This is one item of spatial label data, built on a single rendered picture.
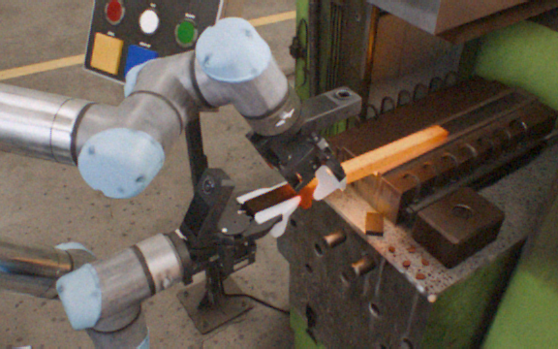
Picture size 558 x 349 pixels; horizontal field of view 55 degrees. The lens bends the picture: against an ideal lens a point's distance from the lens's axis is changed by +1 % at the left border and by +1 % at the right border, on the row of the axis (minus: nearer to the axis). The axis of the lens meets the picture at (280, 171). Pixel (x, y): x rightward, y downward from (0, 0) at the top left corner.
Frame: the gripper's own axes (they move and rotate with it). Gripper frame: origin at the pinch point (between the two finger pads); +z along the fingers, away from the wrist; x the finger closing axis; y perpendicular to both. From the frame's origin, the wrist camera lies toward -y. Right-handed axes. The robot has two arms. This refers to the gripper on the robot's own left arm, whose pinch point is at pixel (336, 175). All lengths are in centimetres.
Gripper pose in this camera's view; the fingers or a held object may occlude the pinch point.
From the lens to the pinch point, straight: 87.7
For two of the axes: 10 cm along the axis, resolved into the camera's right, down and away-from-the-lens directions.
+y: -7.3, 6.9, -0.5
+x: 5.6, 5.4, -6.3
